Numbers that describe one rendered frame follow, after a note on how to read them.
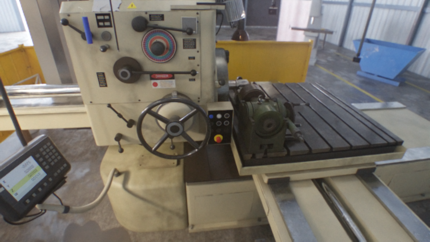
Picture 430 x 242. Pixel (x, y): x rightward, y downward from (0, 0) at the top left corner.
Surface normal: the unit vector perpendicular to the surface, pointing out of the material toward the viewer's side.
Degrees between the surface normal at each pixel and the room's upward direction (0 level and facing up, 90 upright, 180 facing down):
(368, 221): 0
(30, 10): 90
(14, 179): 71
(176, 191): 90
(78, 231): 0
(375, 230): 0
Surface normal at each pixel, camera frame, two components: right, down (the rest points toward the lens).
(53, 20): 0.12, 0.47
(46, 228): 0.02, -0.88
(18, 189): 0.94, -0.22
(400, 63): -0.81, 0.26
